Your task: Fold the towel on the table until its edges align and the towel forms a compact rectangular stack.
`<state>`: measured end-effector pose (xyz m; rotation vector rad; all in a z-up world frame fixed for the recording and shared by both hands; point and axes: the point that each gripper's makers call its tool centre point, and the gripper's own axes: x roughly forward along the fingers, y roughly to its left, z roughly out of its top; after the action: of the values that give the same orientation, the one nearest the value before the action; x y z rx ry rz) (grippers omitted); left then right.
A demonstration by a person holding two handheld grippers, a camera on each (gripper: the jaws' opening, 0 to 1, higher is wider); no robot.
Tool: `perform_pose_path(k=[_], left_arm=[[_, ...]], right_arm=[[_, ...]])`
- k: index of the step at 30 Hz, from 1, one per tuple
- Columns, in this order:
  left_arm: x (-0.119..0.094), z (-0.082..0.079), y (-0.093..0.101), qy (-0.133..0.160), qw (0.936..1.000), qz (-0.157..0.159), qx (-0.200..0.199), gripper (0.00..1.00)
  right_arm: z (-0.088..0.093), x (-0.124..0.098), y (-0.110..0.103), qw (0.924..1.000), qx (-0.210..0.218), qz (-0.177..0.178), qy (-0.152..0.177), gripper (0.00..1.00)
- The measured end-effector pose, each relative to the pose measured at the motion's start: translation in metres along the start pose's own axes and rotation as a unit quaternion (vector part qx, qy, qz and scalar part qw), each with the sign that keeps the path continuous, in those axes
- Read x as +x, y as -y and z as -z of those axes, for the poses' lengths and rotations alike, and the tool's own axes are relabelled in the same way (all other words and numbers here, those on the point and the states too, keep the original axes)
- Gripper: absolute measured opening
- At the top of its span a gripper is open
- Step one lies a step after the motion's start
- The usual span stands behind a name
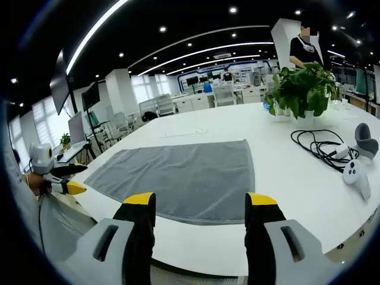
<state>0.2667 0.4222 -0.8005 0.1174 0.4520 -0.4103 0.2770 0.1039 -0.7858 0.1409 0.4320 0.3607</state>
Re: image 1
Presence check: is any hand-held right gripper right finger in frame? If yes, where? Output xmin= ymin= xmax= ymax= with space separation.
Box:
xmin=244 ymin=192 xmax=343 ymax=285

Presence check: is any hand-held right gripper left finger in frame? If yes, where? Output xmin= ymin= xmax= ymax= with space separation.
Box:
xmin=55 ymin=192 xmax=157 ymax=285

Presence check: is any grey towel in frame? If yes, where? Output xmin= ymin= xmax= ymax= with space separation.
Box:
xmin=84 ymin=138 xmax=257 ymax=226

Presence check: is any person's left hand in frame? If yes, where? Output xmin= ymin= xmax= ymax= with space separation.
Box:
xmin=25 ymin=173 xmax=53 ymax=197

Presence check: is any white computer monitor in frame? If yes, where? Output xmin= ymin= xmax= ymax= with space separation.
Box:
xmin=67 ymin=111 xmax=87 ymax=146

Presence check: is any grey mesh office chair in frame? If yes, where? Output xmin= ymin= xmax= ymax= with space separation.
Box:
xmin=38 ymin=194 xmax=247 ymax=285

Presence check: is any person's light vest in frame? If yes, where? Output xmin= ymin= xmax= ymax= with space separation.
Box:
xmin=5 ymin=166 xmax=45 ymax=253

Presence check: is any white table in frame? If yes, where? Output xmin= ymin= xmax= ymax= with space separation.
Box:
xmin=68 ymin=102 xmax=380 ymax=277

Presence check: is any white office chair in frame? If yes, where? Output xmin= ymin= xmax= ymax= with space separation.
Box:
xmin=156 ymin=93 xmax=176 ymax=116
xmin=213 ymin=84 xmax=237 ymax=107
xmin=112 ymin=111 xmax=132 ymax=140

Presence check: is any black screen on stand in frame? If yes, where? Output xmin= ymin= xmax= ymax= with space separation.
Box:
xmin=81 ymin=81 xmax=102 ymax=112

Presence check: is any white power adapter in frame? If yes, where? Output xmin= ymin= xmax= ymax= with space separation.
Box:
xmin=334 ymin=143 xmax=350 ymax=158

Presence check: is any plastic bottle blue label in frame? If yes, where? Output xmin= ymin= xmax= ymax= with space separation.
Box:
xmin=262 ymin=99 xmax=277 ymax=116

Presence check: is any white low cabinet row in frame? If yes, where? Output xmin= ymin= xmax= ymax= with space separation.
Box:
xmin=173 ymin=88 xmax=264 ymax=113

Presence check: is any green potted plant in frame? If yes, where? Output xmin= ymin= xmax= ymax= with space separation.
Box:
xmin=264 ymin=61 xmax=339 ymax=129

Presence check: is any green panel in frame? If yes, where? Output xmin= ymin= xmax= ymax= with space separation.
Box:
xmin=356 ymin=69 xmax=373 ymax=94

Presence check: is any white square pillar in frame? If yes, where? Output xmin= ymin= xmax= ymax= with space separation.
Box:
xmin=270 ymin=18 xmax=300 ymax=71

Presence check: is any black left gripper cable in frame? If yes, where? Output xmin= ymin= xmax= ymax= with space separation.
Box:
xmin=37 ymin=194 xmax=46 ymax=253

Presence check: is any large black wall screen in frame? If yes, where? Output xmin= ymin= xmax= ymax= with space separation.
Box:
xmin=49 ymin=49 xmax=74 ymax=116

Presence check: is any coiled black cable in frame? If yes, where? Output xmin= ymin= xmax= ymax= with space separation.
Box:
xmin=290 ymin=129 xmax=360 ymax=173

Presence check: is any grey padded head strap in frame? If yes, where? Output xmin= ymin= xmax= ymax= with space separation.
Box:
xmin=354 ymin=122 xmax=375 ymax=164

